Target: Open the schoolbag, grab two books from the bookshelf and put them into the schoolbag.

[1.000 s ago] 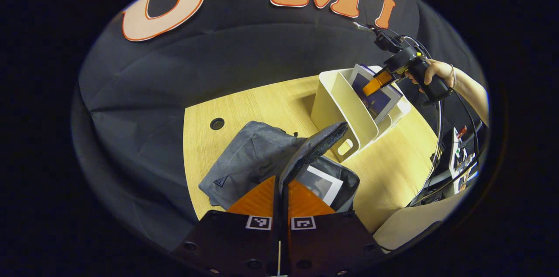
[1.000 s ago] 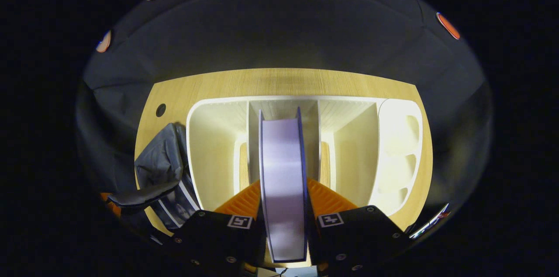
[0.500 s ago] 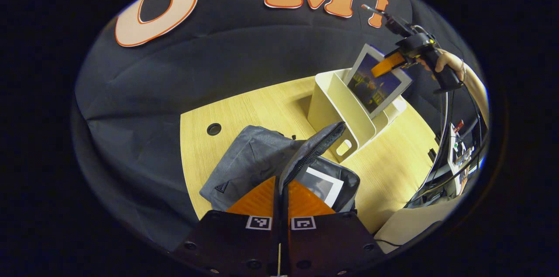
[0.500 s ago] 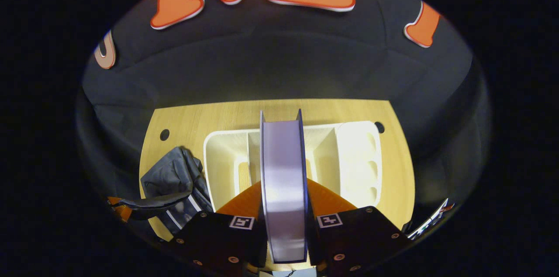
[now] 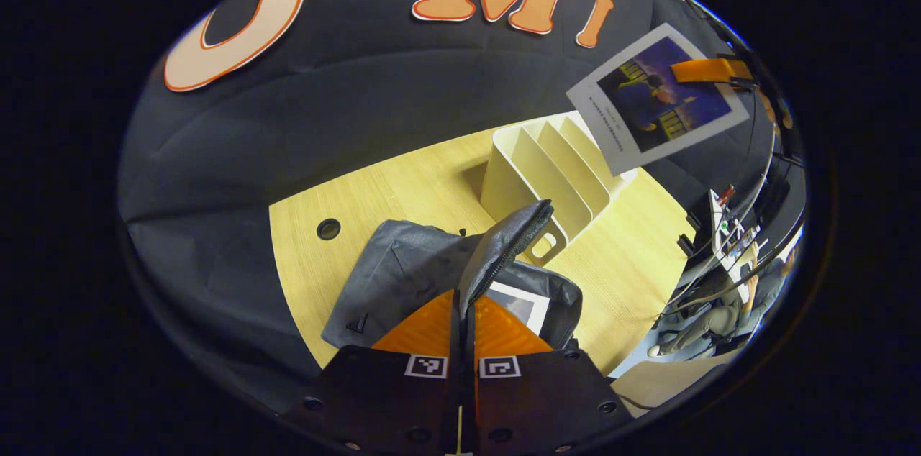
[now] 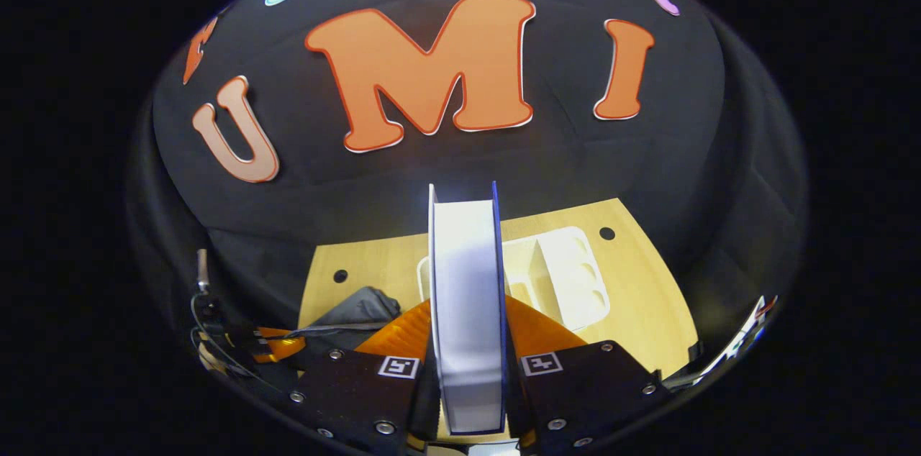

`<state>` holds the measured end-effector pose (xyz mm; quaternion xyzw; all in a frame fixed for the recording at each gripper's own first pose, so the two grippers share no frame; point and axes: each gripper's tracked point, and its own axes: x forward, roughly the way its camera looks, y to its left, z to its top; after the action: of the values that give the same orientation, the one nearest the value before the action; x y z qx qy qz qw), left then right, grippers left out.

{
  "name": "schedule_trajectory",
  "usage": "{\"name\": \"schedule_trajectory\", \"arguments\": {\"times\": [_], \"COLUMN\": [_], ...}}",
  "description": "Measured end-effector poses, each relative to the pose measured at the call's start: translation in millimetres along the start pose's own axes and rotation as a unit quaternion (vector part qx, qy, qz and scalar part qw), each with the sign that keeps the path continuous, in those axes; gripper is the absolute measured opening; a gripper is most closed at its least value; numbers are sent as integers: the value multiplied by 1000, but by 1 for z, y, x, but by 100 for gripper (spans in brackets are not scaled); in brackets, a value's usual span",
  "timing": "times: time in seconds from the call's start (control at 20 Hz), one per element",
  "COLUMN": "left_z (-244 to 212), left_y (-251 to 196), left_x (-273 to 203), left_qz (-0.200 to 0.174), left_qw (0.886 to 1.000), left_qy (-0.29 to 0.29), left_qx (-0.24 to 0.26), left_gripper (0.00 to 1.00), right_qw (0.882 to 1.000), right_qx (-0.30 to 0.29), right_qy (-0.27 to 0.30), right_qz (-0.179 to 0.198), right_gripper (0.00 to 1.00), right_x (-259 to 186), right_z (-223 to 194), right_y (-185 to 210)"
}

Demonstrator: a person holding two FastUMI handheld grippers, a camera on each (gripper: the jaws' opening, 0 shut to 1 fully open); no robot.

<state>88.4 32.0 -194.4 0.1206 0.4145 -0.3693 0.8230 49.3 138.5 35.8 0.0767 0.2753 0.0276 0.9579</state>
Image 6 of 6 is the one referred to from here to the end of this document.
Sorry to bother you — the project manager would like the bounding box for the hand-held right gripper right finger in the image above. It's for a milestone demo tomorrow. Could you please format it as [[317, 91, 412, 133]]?
[[504, 296, 666, 451]]

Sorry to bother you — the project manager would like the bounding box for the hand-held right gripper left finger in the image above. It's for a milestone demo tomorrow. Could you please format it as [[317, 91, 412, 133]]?
[[288, 298, 441, 453]]

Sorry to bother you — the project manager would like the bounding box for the grey schoolbag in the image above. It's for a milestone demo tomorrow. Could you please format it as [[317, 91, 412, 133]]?
[[297, 286, 402, 365]]

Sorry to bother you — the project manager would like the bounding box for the white bookshelf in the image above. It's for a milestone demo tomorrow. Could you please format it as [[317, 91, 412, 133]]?
[[417, 226, 612, 332]]

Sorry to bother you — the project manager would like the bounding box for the blue book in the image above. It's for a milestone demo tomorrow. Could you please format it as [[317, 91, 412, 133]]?
[[428, 181, 509, 437]]

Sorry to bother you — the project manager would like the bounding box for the black backdrop cloth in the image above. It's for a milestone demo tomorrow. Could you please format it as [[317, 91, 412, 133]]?
[[126, 0, 808, 370]]

